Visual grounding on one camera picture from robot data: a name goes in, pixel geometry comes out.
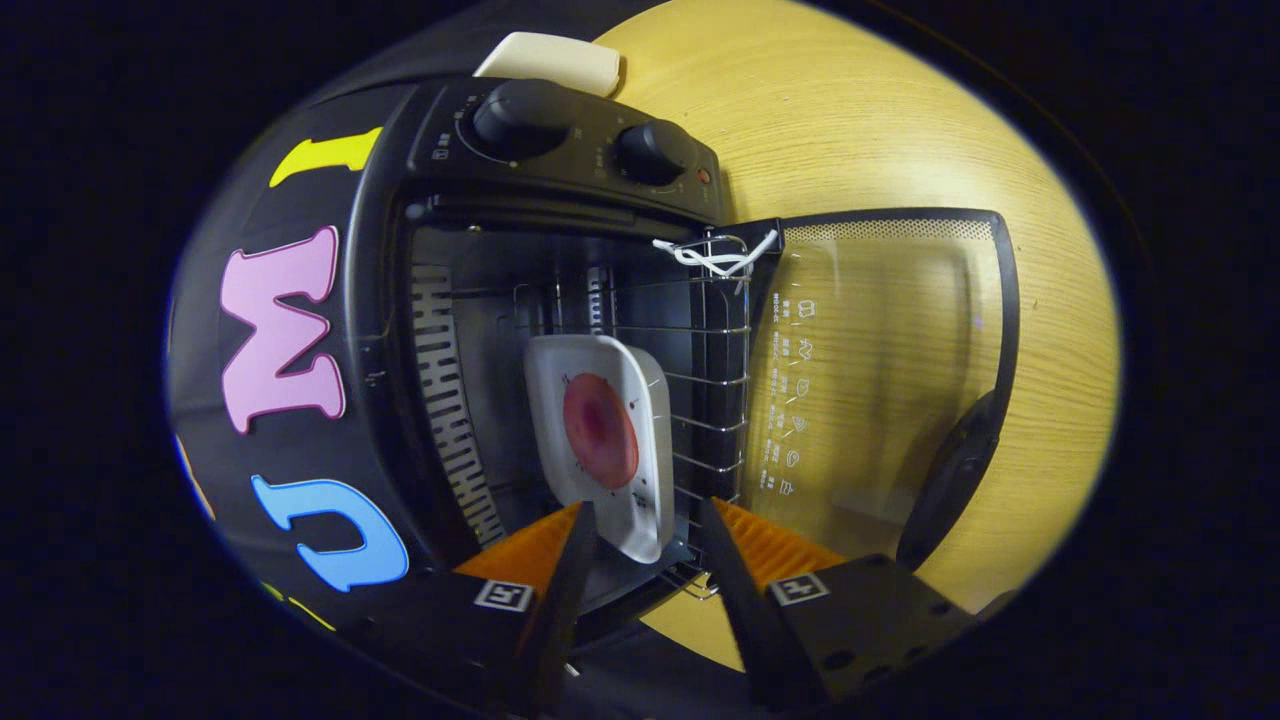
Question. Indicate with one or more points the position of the round pink food slice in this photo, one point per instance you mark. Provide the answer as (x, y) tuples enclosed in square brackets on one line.
[(600, 430)]

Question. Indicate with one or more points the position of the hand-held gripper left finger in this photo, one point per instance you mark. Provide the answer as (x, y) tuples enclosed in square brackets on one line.
[(565, 610)]

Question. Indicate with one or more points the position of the black toaster oven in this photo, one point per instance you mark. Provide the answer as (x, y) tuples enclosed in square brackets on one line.
[(520, 118)]

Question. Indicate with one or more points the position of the white square plate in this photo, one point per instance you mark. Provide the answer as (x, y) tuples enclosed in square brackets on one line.
[(552, 362)]

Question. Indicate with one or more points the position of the cream pop-up toaster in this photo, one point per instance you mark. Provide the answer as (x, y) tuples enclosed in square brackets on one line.
[(550, 62)]

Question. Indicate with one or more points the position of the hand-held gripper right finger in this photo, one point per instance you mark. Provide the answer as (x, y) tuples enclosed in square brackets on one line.
[(745, 610)]

